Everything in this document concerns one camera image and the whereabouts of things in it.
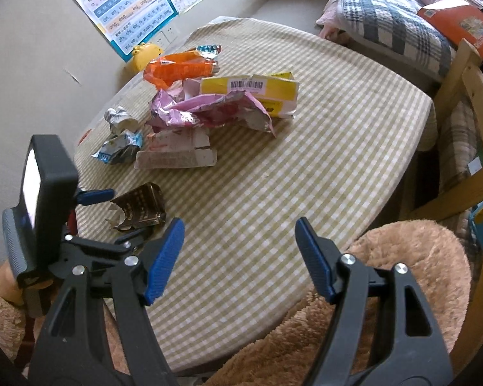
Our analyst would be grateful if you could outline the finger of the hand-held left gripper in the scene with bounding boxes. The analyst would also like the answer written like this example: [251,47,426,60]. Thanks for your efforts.
[74,188,115,207]
[62,229,154,268]

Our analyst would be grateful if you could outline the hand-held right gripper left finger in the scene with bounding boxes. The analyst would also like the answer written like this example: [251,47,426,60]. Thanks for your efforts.
[30,217,186,386]

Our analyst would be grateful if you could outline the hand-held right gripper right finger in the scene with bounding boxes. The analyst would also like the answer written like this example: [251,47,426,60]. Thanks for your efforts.
[296,216,453,386]

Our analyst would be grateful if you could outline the dark brown box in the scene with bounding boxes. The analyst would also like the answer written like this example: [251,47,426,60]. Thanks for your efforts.
[108,182,167,233]

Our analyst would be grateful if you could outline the blue silver snack wrapper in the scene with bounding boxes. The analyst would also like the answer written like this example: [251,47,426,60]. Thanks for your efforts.
[90,129,144,165]

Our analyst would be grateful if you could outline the pale torn cardboard box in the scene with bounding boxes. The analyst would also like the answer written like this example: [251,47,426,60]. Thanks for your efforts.
[135,128,218,170]

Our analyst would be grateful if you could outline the pink foil wrapper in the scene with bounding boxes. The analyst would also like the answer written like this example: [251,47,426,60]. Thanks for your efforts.
[146,88,276,139]

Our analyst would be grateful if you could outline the orange snack wrapper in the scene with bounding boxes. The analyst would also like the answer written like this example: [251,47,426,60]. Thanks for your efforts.
[143,50,220,90]

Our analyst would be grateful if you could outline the yellow cardboard box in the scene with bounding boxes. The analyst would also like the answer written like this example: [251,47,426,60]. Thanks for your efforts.
[183,72,300,119]

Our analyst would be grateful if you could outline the small silver blue wrapper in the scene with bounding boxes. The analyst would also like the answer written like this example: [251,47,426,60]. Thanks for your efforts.
[195,43,223,62]

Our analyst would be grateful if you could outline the beige checked tablecloth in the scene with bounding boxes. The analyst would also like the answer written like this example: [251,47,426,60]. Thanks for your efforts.
[73,17,439,374]

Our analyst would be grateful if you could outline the yellow duck toy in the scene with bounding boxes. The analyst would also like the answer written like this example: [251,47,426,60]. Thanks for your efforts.
[129,43,164,75]

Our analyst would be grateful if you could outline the pink bedsheet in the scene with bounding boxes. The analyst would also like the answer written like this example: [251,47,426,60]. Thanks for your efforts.
[316,8,351,43]

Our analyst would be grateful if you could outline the wooden chair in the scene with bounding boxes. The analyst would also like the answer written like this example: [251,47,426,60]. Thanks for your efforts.
[398,38,483,371]

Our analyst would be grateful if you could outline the blue plaid bed blanket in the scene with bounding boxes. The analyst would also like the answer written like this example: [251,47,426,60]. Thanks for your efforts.
[316,0,457,81]

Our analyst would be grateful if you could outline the red book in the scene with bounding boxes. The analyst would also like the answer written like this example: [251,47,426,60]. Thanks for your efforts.
[418,4,483,65]

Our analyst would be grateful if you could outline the white wall outlet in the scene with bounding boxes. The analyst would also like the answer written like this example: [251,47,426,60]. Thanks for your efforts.
[152,27,178,48]

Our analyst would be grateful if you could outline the blue alphabet wall poster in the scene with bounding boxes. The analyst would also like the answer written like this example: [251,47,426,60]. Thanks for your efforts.
[53,0,180,57]

